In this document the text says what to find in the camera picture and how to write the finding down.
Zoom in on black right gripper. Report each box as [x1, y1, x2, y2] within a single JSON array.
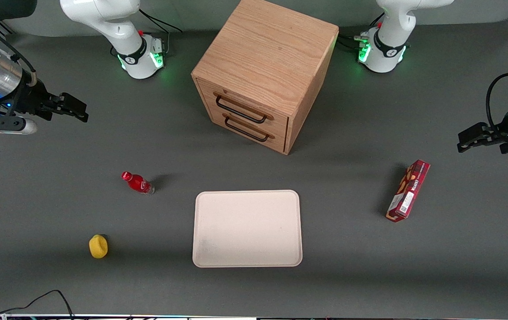
[[14, 82, 89, 123]]

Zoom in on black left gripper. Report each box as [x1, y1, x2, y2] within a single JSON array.
[[457, 101, 508, 154]]

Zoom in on black metal drawer handle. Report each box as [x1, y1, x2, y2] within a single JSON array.
[[222, 112, 275, 143], [213, 91, 275, 124]]

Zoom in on wooden drawer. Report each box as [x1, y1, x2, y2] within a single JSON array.
[[196, 79, 290, 136], [206, 101, 289, 154]]

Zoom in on wooden drawer cabinet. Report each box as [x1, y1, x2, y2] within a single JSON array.
[[191, 0, 339, 156]]

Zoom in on red snack box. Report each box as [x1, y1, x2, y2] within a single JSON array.
[[385, 159, 431, 223]]

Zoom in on small red bottle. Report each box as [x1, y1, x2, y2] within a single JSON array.
[[121, 171, 156, 196]]

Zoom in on yellow sponge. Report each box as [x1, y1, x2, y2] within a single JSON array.
[[89, 234, 109, 259]]

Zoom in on beige plastic tray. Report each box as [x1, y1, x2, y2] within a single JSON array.
[[192, 190, 303, 268]]

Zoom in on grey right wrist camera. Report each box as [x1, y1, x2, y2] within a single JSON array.
[[0, 103, 38, 135]]

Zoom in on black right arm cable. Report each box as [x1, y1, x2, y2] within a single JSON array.
[[0, 12, 37, 86]]

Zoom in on black right base cables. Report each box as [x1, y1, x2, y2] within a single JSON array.
[[138, 8, 184, 57]]

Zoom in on black base cables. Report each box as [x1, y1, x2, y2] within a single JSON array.
[[138, 8, 184, 57], [338, 12, 386, 50]]

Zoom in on black left base cables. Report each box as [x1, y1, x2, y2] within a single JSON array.
[[338, 12, 386, 50]]

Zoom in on black cable at table edge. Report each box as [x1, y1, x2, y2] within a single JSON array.
[[0, 290, 75, 320]]

